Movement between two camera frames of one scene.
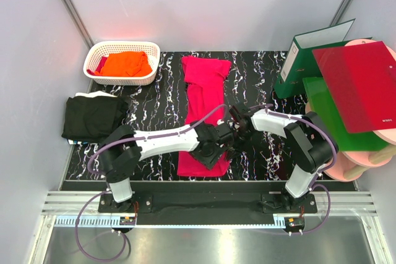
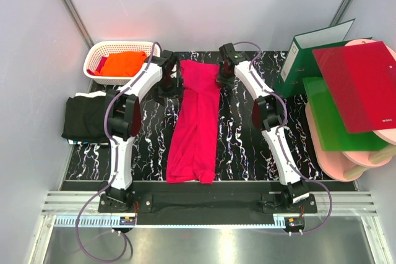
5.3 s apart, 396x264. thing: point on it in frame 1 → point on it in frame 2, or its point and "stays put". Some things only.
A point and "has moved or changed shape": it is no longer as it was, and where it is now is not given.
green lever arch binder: [301, 62] stays put
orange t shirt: [125, 64] stays put
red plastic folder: [362, 80] stays put
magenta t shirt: [205, 80] has moved or changed shape
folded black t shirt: [91, 118] stays put
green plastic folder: [323, 103] stays put
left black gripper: [208, 162] → [176, 92]
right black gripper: [238, 148] → [220, 80]
